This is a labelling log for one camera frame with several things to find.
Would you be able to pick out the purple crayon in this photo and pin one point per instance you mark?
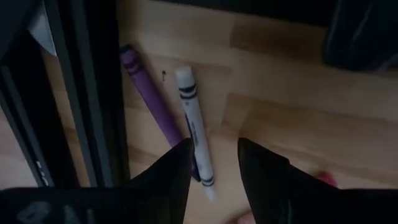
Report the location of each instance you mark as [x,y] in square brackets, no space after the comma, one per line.
[146,90]

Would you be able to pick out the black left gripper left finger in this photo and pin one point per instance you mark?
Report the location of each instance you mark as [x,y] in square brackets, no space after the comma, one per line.
[168,186]

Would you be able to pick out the pink crayon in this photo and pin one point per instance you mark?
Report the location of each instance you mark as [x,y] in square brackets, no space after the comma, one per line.
[326,179]

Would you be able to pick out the white crayon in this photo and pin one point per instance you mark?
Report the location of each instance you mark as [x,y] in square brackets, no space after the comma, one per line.
[192,118]

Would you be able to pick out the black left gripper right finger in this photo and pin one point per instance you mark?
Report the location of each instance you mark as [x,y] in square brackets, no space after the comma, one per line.
[270,186]

